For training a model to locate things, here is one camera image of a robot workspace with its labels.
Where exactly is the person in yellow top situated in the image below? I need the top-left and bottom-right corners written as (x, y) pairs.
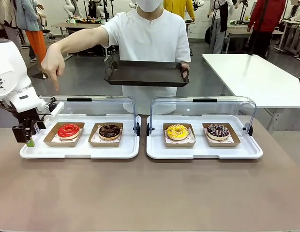
top-left (163, 0), bottom-right (196, 22)

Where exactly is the person's right hand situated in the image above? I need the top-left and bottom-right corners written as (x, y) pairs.
top-left (41, 44), bottom-right (66, 92)

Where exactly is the clear display lid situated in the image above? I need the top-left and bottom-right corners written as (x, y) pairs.
top-left (147, 96), bottom-right (257, 137)
top-left (40, 95), bottom-right (141, 136)

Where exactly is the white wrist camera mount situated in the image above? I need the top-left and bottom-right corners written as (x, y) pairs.
top-left (37, 96), bottom-right (65, 119)

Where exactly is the chocolate sprinkled donut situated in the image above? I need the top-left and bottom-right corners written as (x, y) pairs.
top-left (202, 122), bottom-right (241, 147)
top-left (98, 124), bottom-right (121, 141)

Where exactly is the white display tray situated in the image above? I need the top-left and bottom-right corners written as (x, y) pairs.
top-left (19, 114), bottom-right (142, 160)
top-left (146, 114), bottom-right (264, 160)

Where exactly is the chocolate sprinkled donut in box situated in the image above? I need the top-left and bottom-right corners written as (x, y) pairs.
top-left (202, 122), bottom-right (241, 147)

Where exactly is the white background desk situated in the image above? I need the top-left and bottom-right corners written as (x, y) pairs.
top-left (277, 18), bottom-right (300, 58)

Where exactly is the person in red jacket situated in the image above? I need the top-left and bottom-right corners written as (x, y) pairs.
top-left (246, 0), bottom-right (286, 58)

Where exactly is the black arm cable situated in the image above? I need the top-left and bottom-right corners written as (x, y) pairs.
top-left (0, 101), bottom-right (20, 115)

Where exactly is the mannequin with beige coat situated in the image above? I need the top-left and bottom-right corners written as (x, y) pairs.
top-left (0, 0), bottom-right (23, 52)

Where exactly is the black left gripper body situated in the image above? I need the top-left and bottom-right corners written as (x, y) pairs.
top-left (9, 102), bottom-right (44, 136)

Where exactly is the large white table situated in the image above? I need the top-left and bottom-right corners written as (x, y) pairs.
top-left (202, 53), bottom-right (300, 131)

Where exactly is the dark brown serving tray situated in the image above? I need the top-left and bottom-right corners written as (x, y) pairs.
top-left (103, 60), bottom-right (190, 87)

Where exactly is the person's white shirt torso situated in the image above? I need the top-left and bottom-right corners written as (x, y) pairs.
top-left (101, 8), bottom-right (192, 116)

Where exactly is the yellow glazed donut in box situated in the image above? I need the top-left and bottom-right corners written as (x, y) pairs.
top-left (163, 122), bottom-right (196, 148)

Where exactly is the grey background desk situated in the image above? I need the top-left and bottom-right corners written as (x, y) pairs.
top-left (225, 20), bottom-right (284, 54)

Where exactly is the dark white-drizzled donut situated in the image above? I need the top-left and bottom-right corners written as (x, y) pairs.
top-left (206, 123), bottom-right (230, 141)

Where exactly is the red glazed donut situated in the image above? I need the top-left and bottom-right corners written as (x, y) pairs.
top-left (43, 122), bottom-right (85, 147)
top-left (57, 123), bottom-right (81, 140)

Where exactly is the yellow sprinkled donut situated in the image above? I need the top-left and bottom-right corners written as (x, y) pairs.
top-left (166, 124), bottom-right (189, 141)

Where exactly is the white face mask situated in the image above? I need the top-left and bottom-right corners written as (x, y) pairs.
top-left (136, 0), bottom-right (163, 12)

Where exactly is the grey background work table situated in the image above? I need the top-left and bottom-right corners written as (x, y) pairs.
top-left (51, 22), bottom-right (109, 61)

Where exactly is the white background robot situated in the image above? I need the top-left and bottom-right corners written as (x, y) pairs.
top-left (63, 0), bottom-right (79, 24)

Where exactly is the person's right forearm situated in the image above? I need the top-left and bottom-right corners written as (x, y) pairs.
top-left (49, 26), bottom-right (109, 58)

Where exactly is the black stand pole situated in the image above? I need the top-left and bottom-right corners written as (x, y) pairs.
top-left (248, 0), bottom-right (270, 57)

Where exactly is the person's left hand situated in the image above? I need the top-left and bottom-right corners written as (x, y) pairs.
top-left (180, 62), bottom-right (191, 78)

